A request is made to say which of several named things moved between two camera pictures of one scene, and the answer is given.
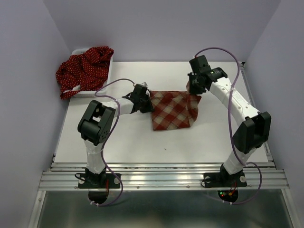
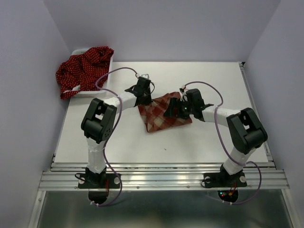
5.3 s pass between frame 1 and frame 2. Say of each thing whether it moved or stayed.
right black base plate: stayed
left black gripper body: moved
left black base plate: stayed
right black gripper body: moved
